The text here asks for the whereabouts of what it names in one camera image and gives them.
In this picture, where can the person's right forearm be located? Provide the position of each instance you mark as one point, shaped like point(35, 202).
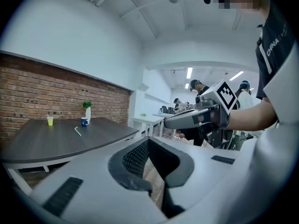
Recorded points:
point(252, 116)

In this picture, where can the ceiling light panel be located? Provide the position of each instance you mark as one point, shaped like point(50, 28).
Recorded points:
point(189, 72)
point(236, 75)
point(187, 86)

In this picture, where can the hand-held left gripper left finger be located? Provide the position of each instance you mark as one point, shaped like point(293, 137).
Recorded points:
point(130, 164)

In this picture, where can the yellow cup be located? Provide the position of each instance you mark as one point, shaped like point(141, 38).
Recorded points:
point(50, 121)

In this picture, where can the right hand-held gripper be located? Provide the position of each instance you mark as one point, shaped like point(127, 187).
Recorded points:
point(210, 101)

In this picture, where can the blue mug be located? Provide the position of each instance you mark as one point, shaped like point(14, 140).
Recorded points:
point(84, 122)

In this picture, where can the white vase with green plant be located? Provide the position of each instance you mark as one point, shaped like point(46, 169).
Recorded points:
point(88, 114)

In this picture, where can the dark table with white legs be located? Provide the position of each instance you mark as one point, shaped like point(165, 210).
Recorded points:
point(70, 141)

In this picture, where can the white straw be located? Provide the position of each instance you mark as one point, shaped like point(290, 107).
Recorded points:
point(78, 131)

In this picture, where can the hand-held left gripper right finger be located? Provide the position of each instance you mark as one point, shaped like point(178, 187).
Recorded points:
point(170, 164)

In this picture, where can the small green potted plant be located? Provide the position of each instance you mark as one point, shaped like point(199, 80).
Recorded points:
point(143, 114)

